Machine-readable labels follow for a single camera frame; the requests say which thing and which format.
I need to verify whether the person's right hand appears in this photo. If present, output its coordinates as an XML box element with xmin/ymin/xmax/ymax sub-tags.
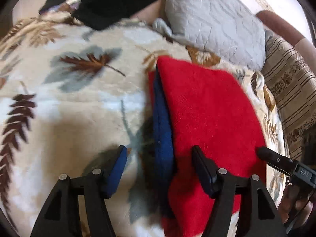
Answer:
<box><xmin>278</xmin><ymin>185</ymin><xmax>313</xmax><ymax>229</ymax></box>

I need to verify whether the black garment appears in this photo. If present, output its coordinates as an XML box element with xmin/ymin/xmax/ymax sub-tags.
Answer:
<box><xmin>39</xmin><ymin>0</ymin><xmax>171</xmax><ymax>31</ymax></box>

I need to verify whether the grey quilted pillow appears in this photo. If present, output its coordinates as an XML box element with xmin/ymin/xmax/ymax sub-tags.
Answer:
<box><xmin>164</xmin><ymin>0</ymin><xmax>267</xmax><ymax>71</ymax></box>

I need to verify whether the beige striped sofa cover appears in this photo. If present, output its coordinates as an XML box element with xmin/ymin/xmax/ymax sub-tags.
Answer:
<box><xmin>260</xmin><ymin>30</ymin><xmax>316</xmax><ymax>161</ymax></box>

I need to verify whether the purple patterned cloth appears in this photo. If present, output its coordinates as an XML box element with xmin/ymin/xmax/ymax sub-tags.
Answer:
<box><xmin>39</xmin><ymin>0</ymin><xmax>82</xmax><ymax>14</ymax></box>

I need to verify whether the red and blue knit sweater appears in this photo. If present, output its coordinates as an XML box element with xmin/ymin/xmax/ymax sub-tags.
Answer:
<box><xmin>148</xmin><ymin>55</ymin><xmax>269</xmax><ymax>237</ymax></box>

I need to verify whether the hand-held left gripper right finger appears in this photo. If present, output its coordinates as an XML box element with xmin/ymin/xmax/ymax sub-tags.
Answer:
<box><xmin>191</xmin><ymin>146</ymin><xmax>287</xmax><ymax>237</ymax></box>

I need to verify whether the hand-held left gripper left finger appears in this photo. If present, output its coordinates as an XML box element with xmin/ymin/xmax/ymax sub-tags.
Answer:
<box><xmin>30</xmin><ymin>145</ymin><xmax>128</xmax><ymax>237</ymax></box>

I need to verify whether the leaf print blanket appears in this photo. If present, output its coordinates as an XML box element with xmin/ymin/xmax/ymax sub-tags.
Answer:
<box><xmin>0</xmin><ymin>17</ymin><xmax>290</xmax><ymax>237</ymax></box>

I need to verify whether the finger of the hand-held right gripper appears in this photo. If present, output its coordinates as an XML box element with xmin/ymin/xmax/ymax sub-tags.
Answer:
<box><xmin>257</xmin><ymin>147</ymin><xmax>295</xmax><ymax>176</ymax></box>

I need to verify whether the grey crumpled cloth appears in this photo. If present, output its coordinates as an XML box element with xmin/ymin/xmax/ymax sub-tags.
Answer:
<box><xmin>152</xmin><ymin>18</ymin><xmax>174</xmax><ymax>37</ymax></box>

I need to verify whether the peach pillow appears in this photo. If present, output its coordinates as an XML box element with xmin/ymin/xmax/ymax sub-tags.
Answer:
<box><xmin>130</xmin><ymin>0</ymin><xmax>168</xmax><ymax>26</ymax></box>

